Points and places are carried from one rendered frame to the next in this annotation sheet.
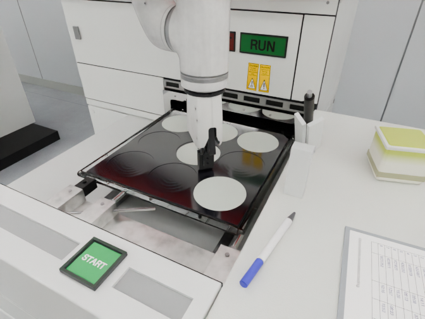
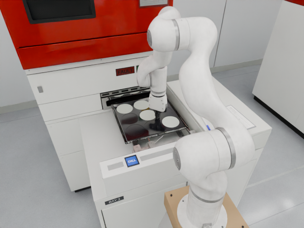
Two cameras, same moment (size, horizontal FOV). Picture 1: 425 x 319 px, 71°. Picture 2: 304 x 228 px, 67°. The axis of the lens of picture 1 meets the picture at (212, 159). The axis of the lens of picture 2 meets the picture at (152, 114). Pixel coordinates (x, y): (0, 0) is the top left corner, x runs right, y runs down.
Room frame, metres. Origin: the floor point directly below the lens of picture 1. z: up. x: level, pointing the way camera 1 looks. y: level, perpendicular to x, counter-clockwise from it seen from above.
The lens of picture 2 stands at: (-0.17, 0.81, 1.77)
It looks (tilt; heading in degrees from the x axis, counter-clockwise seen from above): 39 degrees down; 313
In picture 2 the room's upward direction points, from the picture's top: straight up
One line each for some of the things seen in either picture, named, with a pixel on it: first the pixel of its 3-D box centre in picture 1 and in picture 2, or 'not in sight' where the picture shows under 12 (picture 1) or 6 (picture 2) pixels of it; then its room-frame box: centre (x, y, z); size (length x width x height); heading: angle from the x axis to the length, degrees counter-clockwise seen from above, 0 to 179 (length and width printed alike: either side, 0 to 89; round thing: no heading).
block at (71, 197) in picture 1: (61, 204); (138, 152); (0.41, 0.28, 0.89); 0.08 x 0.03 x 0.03; 153
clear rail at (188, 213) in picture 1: (150, 199); (158, 134); (0.42, 0.12, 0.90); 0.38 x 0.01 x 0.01; 63
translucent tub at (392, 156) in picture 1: (398, 154); not in sight; (0.41, -0.31, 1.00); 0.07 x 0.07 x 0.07; 78
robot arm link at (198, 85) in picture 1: (203, 78); (158, 90); (0.52, 0.01, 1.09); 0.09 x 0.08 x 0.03; 16
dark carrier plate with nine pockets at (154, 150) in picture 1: (197, 152); (147, 115); (0.58, 0.03, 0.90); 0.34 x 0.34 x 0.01; 63
